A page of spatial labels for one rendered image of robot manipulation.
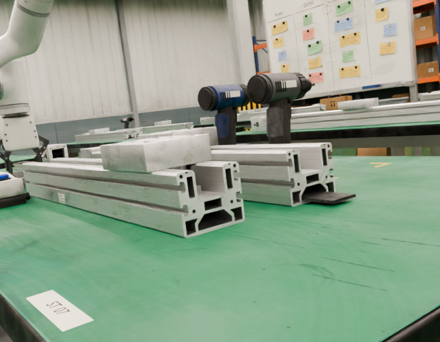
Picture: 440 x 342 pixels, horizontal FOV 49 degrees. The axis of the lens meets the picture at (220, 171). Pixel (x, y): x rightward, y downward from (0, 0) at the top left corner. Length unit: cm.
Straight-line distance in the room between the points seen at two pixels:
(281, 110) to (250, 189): 24
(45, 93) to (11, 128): 1134
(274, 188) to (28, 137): 95
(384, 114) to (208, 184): 177
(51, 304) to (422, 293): 32
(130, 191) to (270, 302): 40
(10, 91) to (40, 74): 1138
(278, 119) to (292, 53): 356
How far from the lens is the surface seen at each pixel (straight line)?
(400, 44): 384
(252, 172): 79
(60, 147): 236
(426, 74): 1154
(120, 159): 75
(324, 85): 428
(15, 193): 120
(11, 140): 153
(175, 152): 69
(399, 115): 237
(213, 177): 67
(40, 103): 1281
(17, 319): 49
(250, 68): 943
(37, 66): 1293
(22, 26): 143
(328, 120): 260
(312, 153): 79
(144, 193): 70
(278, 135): 98
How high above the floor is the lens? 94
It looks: 7 degrees down
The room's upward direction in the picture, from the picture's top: 7 degrees counter-clockwise
